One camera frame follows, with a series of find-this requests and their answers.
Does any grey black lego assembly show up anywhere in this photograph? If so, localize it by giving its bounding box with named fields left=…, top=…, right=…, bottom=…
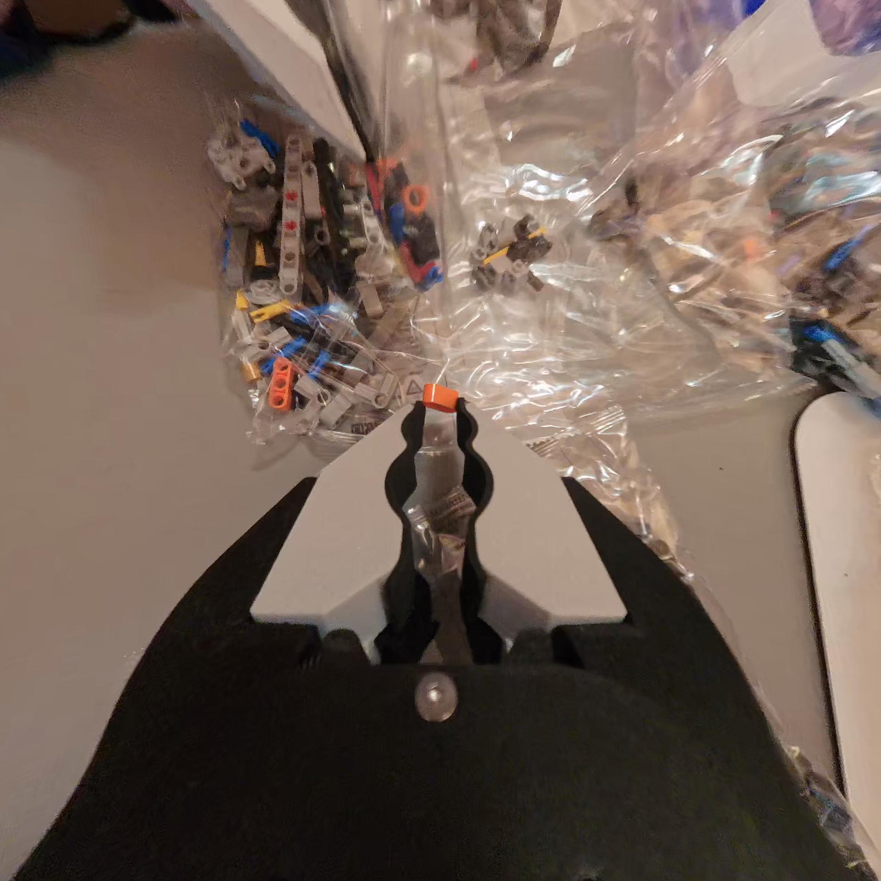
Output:
left=470, top=213, right=553, bottom=291

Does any white book stand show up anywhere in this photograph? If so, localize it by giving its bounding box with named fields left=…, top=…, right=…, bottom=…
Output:
left=792, top=391, right=881, bottom=864

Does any clear bag of mixed parts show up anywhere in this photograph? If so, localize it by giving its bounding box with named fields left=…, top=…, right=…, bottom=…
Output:
left=203, top=96, right=696, bottom=586

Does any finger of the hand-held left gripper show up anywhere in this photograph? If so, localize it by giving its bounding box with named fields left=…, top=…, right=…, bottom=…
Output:
left=184, top=0, right=388, bottom=162

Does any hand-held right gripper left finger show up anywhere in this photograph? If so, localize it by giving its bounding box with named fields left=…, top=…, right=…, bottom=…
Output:
left=250, top=401, right=443, bottom=666

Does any white-labelled bag of dark parts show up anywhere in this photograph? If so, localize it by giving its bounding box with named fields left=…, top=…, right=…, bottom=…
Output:
left=578, top=0, right=881, bottom=407

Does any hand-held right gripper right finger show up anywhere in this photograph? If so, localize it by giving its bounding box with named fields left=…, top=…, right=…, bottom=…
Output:
left=446, top=398, right=629, bottom=666

